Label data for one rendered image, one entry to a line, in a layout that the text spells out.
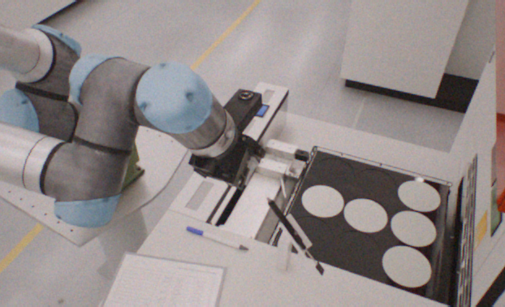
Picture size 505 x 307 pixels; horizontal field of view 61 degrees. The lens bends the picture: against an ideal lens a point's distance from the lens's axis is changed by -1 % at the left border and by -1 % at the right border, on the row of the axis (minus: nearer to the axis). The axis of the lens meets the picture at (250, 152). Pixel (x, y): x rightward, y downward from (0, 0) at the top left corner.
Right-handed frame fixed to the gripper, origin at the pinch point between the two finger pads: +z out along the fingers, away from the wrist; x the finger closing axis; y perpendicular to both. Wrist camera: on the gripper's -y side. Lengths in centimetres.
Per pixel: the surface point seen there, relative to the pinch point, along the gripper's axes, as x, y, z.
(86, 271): -88, 53, 99
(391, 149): 21, -27, 57
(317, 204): 9.8, 0.2, 29.5
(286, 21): -101, -172, 246
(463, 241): 42.1, -1.6, 26.3
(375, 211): 23.0, -2.8, 31.7
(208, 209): -10.4, 10.9, 14.9
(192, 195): -15.6, 9.1, 16.1
